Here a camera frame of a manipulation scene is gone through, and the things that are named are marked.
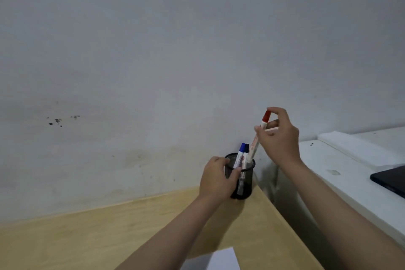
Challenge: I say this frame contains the person's left hand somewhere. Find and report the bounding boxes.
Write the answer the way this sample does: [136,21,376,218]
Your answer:
[199,157,243,206]

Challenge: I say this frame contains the person's right hand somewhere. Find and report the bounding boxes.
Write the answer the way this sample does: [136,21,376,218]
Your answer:
[254,107,301,170]

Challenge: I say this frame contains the red-capped white marker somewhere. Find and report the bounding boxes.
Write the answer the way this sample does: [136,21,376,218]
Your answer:
[248,110,272,163]

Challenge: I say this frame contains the black mesh pen holder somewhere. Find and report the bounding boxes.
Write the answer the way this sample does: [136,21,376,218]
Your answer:
[224,152,256,200]

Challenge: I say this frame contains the person's right forearm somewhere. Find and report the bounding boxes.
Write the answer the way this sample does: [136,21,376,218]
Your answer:
[278,158,405,270]

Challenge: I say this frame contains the person's left forearm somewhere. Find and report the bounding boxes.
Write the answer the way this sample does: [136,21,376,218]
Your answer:
[115,194,223,270]

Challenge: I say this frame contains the blue-capped white marker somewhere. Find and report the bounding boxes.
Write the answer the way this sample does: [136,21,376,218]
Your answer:
[233,143,247,170]

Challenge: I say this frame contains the white paper sheet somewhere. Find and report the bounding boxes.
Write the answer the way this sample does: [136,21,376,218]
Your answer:
[180,247,242,270]

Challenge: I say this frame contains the white cabinet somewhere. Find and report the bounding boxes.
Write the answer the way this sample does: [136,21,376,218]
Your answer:
[275,126,405,250]

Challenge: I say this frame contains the black flat tablet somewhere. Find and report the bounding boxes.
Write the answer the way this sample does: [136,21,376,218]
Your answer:
[370,165,405,199]

